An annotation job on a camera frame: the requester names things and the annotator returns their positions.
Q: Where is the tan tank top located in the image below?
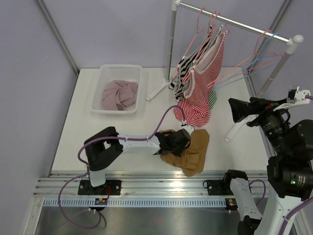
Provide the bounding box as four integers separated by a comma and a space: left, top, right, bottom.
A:
160, 129, 210, 176

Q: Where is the blue wire hanger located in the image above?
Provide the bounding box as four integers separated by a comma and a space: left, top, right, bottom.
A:
213, 30, 284, 91

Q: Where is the pink wire hanger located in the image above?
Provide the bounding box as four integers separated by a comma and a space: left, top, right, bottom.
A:
213, 33, 283, 90

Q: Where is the mauve tank top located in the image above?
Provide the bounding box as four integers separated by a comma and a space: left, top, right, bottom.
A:
101, 80, 138, 111

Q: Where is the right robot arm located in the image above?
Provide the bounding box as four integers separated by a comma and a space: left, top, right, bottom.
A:
222, 97, 313, 235

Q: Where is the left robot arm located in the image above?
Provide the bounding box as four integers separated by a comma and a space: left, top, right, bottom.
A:
78, 125, 194, 196

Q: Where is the green white striped tank top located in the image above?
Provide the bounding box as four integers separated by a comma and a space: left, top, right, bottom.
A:
208, 90, 217, 110

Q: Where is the red white striped tank top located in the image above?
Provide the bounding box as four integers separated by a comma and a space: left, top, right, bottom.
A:
174, 31, 228, 127

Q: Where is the black white striped tank top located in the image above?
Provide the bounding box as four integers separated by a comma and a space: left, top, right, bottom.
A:
169, 33, 207, 103

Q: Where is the pink hanger on rack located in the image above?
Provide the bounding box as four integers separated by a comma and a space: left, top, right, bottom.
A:
183, 7, 206, 56
194, 11, 220, 65

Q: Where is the white clothes rack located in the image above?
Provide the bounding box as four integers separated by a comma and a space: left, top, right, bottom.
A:
145, 0, 305, 142

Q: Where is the white plastic basket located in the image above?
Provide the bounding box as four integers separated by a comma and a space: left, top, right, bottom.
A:
90, 64, 143, 116

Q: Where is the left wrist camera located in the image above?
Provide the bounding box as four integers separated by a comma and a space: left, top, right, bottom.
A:
181, 120, 195, 135

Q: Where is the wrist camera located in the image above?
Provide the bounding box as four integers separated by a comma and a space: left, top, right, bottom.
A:
181, 120, 195, 135
274, 86, 313, 111

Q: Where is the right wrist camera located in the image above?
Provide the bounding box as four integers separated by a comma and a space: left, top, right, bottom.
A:
274, 86, 313, 111

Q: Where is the white slotted cable duct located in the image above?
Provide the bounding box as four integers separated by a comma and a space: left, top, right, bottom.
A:
44, 197, 226, 208

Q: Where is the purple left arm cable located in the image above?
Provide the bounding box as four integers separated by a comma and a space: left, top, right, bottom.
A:
58, 104, 188, 230

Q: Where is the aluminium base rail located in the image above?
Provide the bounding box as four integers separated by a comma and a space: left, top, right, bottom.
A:
34, 171, 269, 196

